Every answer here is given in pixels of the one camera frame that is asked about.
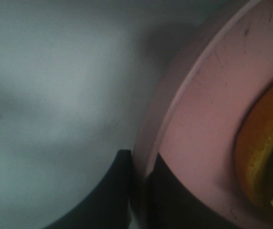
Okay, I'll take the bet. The pink round plate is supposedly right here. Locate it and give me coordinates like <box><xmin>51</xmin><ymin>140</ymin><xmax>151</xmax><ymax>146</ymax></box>
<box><xmin>131</xmin><ymin>0</ymin><xmax>273</xmax><ymax>229</ymax></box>

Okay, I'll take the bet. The toy burger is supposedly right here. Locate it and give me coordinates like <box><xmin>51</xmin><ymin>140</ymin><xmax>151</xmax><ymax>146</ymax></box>
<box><xmin>234</xmin><ymin>84</ymin><xmax>273</xmax><ymax>208</ymax></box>

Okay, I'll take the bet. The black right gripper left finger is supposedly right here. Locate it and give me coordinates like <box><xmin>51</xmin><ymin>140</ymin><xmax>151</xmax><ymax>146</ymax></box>
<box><xmin>47</xmin><ymin>150</ymin><xmax>132</xmax><ymax>229</ymax></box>

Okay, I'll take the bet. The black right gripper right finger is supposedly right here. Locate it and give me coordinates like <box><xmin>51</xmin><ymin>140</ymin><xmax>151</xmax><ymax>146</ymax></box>
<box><xmin>147</xmin><ymin>155</ymin><xmax>230</xmax><ymax>229</ymax></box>

